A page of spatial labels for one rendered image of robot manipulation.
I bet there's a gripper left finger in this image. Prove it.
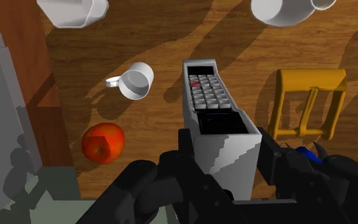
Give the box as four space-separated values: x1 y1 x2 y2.
76 128 238 224

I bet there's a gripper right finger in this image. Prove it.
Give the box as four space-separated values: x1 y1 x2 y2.
257 126 358 224

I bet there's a red apple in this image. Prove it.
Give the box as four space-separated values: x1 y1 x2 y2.
81 122 126 165

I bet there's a grey remote control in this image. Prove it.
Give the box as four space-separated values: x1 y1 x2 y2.
182 58 263 201

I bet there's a small white mug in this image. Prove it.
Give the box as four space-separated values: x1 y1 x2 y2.
104 62 155 101

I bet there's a brown wooden table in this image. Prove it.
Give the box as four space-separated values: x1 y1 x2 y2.
0 0 358 201

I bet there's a large white mug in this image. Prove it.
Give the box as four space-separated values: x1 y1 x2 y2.
250 0 338 29

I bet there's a white jug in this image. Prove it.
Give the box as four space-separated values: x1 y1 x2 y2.
36 0 110 30

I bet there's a yellow frame holder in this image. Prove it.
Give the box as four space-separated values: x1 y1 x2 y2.
267 68 348 141

